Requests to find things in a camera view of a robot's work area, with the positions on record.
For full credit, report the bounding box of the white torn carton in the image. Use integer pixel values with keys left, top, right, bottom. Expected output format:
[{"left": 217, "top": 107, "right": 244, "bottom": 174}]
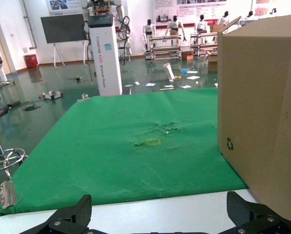
[{"left": 162, "top": 62, "right": 175, "bottom": 81}]

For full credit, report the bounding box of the open cardboard floor box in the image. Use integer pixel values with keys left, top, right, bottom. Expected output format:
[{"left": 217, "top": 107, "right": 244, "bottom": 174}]
[{"left": 206, "top": 51, "right": 218, "bottom": 72}]

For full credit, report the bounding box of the grey device on floor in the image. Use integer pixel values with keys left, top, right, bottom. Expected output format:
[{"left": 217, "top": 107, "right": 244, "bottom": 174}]
[{"left": 39, "top": 90, "right": 64, "bottom": 101}]

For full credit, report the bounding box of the green table cloth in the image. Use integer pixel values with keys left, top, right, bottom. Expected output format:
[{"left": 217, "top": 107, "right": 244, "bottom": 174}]
[{"left": 8, "top": 87, "right": 249, "bottom": 215}]

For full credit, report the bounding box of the metal table clamp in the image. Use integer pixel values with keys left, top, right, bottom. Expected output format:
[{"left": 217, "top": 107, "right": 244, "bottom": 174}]
[{"left": 0, "top": 181, "right": 18, "bottom": 213}]

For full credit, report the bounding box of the black display board on stand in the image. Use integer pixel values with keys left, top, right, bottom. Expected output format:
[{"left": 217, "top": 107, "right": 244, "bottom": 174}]
[{"left": 40, "top": 13, "right": 92, "bottom": 66}]

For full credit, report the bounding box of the wall poster with photos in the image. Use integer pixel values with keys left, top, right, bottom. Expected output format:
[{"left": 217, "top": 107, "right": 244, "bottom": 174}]
[{"left": 46, "top": 0, "right": 84, "bottom": 17}]

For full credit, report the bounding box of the red white wall info board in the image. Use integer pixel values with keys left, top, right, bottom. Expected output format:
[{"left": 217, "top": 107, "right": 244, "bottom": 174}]
[{"left": 153, "top": 0, "right": 228, "bottom": 25}]

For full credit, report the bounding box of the pipe frame workbench rack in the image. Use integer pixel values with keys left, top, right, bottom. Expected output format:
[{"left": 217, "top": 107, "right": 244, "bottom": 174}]
[
  {"left": 148, "top": 34, "right": 183, "bottom": 62},
  {"left": 190, "top": 32, "right": 219, "bottom": 57}
]

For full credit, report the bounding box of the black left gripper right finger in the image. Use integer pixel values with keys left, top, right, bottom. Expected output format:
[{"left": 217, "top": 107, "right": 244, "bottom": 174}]
[{"left": 218, "top": 191, "right": 291, "bottom": 234}]

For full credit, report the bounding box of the brown cardboard box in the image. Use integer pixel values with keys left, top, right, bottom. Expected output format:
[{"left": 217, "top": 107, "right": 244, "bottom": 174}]
[{"left": 216, "top": 12, "right": 291, "bottom": 225}]

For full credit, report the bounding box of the black cable bundle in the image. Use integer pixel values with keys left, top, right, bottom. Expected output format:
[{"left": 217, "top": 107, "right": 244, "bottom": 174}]
[{"left": 24, "top": 103, "right": 41, "bottom": 112}]

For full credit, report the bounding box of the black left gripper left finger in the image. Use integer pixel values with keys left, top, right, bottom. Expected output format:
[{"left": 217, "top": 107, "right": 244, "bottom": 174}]
[{"left": 20, "top": 194, "right": 93, "bottom": 234}]

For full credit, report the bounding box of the white Tianqing pedestal robot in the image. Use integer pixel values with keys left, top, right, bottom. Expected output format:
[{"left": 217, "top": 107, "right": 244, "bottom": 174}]
[{"left": 81, "top": 0, "right": 132, "bottom": 96}]

